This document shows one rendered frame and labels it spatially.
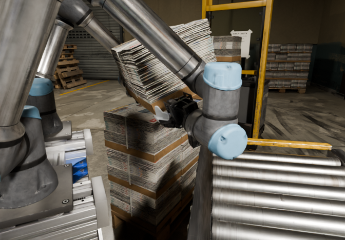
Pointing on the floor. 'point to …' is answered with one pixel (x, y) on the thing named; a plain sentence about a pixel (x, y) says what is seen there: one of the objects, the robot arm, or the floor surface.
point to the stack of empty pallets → (63, 61)
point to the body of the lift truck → (247, 96)
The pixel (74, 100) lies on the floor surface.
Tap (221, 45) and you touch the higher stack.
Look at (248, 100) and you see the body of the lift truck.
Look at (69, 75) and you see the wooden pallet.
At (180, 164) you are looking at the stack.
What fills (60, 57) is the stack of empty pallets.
